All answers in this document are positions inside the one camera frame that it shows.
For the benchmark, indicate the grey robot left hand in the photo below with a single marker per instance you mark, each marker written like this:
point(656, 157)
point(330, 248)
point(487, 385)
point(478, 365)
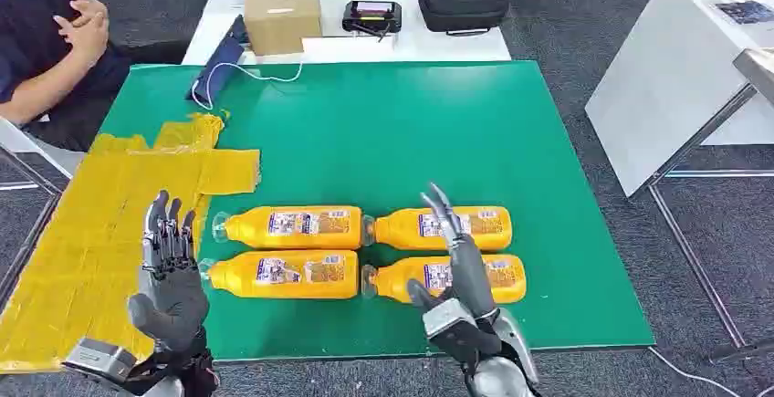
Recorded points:
point(172, 303)

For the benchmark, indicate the person's right hand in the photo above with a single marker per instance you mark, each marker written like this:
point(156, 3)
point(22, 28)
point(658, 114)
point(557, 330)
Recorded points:
point(84, 40)

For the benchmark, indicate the person's left hand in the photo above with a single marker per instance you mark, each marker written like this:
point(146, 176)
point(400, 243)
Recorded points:
point(90, 7)

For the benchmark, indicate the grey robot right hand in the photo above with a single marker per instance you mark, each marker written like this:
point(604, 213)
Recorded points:
point(468, 273)

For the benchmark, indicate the orange drink bottle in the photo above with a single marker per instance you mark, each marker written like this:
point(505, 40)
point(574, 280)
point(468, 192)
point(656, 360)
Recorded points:
point(254, 228)
point(236, 276)
point(399, 231)
point(393, 279)

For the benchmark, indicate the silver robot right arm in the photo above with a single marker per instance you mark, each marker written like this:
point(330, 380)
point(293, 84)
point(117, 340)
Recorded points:
point(502, 382)

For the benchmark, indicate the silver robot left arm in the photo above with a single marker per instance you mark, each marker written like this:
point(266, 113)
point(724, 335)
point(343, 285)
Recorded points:
point(169, 389)

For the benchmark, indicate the person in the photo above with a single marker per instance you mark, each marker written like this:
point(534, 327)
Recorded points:
point(30, 13)

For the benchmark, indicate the yellow plastic sheet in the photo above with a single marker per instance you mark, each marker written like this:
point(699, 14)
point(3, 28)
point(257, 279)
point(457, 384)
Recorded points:
point(90, 231)

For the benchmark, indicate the green table mat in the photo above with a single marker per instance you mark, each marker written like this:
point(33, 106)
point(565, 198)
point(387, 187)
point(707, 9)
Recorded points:
point(393, 140)

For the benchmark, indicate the brown cardboard box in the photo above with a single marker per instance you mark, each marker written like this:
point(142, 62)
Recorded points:
point(281, 16)

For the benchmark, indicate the black handheld controller with screen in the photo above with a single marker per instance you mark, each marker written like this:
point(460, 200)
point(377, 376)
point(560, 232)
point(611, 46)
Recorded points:
point(372, 16)

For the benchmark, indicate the white table with metal legs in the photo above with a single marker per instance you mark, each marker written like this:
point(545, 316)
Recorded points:
point(665, 68)

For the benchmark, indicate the grey steel bench corner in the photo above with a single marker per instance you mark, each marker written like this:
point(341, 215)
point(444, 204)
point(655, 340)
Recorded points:
point(759, 71)

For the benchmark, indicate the large printed photo sheet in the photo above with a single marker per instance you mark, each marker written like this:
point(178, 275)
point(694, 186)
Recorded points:
point(747, 11)

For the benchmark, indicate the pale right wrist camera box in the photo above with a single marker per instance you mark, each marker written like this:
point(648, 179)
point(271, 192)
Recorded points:
point(447, 318)

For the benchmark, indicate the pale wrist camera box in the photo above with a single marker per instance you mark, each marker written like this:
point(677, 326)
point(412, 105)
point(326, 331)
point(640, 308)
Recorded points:
point(447, 318)
point(100, 358)

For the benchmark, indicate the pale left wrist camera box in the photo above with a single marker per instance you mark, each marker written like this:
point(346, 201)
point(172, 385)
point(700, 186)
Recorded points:
point(100, 358)

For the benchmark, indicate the grey metal table leg frame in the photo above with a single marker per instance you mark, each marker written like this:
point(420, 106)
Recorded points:
point(701, 140)

